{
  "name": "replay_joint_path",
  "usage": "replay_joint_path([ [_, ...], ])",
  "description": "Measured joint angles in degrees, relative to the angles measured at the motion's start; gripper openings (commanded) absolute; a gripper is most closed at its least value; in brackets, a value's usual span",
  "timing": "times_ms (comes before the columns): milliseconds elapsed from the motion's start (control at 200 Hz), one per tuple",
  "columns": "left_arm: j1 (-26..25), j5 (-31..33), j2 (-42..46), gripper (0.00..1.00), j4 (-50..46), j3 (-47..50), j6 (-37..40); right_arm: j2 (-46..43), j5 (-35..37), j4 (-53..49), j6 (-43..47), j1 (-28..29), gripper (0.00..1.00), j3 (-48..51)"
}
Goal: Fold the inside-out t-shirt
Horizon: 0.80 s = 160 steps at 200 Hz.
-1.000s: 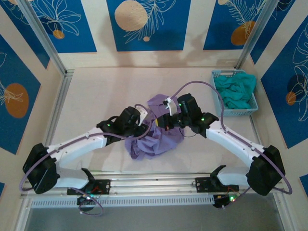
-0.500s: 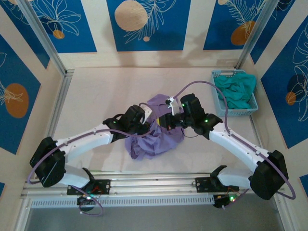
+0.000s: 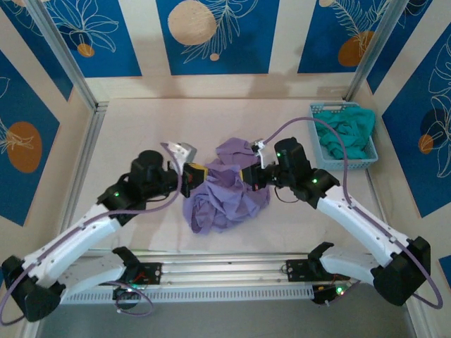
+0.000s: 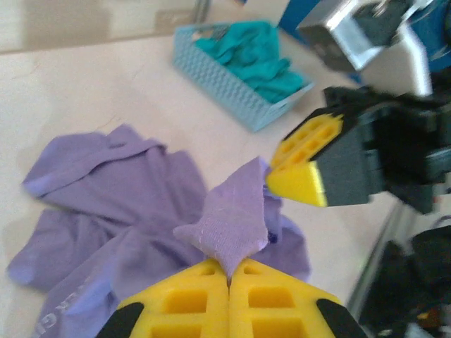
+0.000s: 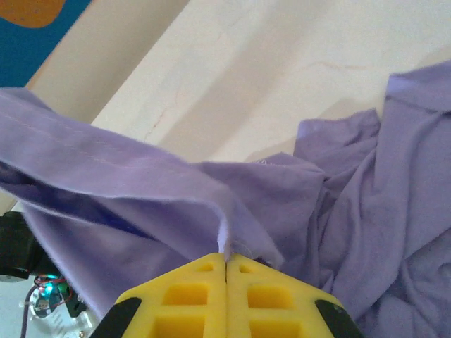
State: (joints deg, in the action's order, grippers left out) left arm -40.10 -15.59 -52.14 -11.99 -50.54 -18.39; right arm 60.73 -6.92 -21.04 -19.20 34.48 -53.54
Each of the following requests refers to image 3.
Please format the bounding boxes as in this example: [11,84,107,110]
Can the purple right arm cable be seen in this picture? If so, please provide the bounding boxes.
[262,117,444,311]

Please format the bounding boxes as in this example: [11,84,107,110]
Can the aluminium frame post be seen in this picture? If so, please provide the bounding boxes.
[24,0,101,112]
[343,0,415,103]

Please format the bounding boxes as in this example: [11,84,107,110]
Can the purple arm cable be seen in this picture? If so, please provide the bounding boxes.
[262,117,444,311]
[0,142,185,327]

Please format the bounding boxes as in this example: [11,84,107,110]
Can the purple t-shirt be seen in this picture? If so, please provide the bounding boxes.
[182,137,271,235]

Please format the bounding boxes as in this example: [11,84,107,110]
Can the white slotted cable duct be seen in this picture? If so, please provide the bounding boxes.
[61,284,314,304]

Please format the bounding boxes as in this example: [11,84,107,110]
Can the light blue plastic basket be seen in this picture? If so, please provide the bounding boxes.
[309,101,380,170]

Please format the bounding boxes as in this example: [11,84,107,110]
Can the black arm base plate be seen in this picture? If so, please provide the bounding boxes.
[112,262,163,286]
[285,258,353,283]

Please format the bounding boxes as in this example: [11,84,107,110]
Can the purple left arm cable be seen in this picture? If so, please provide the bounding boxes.
[0,142,185,327]

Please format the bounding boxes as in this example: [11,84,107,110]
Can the teal cloth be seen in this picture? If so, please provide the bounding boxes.
[313,107,376,159]

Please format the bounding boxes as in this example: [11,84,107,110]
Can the black controller board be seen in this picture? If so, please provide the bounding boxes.
[311,281,350,307]
[112,284,142,311]

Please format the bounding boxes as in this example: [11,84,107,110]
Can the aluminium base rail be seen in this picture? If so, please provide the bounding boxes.
[59,251,357,293]

